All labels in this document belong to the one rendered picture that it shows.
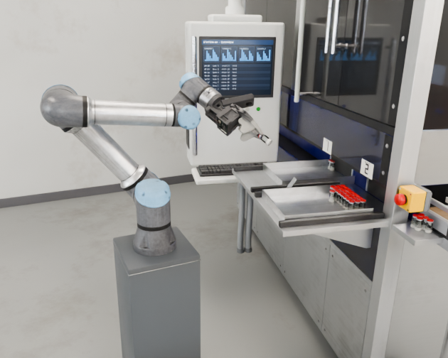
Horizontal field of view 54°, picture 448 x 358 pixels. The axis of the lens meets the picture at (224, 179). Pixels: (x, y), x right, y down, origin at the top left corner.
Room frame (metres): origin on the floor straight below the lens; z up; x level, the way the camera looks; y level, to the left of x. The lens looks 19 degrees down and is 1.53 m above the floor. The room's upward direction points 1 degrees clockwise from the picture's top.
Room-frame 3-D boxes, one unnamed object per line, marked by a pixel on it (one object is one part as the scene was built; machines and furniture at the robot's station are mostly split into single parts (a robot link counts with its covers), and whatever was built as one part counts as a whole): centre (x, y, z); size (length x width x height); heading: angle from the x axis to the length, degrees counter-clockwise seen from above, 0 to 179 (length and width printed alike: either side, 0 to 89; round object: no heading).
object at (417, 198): (1.36, -0.63, 1.00); 0.08 x 0.07 x 0.07; 104
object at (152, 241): (1.39, 0.24, 0.84); 0.15 x 0.15 x 0.10
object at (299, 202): (1.55, -0.35, 0.90); 0.34 x 0.26 x 0.04; 103
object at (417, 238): (1.36, -0.68, 0.87); 0.14 x 0.13 x 0.02; 104
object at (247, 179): (1.73, -0.35, 0.87); 0.70 x 0.48 x 0.02; 14
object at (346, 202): (1.57, -0.46, 0.91); 0.18 x 0.02 x 0.05; 13
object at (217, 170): (2.20, -0.06, 0.82); 0.40 x 0.14 x 0.02; 101
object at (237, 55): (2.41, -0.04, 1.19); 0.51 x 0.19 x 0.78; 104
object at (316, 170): (1.91, -0.38, 0.90); 0.34 x 0.26 x 0.04; 104
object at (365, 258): (2.43, -0.35, 0.73); 1.98 x 0.01 x 0.25; 14
